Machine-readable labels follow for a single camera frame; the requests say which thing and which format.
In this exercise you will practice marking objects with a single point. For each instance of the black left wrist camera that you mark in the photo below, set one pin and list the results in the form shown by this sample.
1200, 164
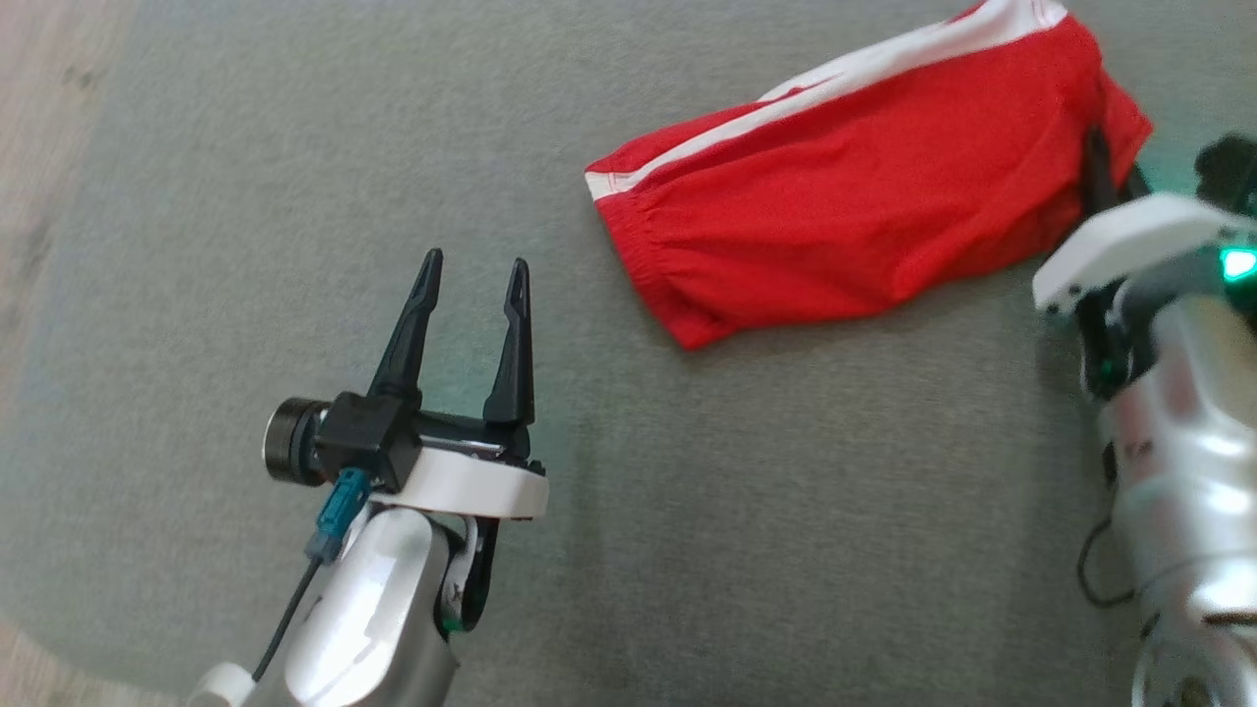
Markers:
344, 437

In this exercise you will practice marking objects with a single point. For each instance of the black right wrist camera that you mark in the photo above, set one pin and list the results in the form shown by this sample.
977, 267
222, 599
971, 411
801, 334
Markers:
1228, 172

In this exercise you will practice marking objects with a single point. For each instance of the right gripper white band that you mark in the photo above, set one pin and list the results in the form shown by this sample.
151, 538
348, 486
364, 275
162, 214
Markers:
1129, 241

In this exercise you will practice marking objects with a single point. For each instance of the red shorts with white stripe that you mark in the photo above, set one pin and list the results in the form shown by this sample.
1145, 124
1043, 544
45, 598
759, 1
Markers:
864, 196

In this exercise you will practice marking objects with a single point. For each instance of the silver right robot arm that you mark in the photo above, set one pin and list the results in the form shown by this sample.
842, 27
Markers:
1188, 442

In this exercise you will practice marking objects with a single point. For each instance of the grey fabric sofa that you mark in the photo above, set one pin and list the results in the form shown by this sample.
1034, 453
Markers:
737, 511

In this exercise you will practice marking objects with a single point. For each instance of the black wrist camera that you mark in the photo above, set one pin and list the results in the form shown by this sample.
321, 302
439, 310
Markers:
344, 437
1228, 172

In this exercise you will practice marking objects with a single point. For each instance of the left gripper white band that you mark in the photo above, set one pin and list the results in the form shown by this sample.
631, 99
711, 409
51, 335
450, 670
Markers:
471, 486

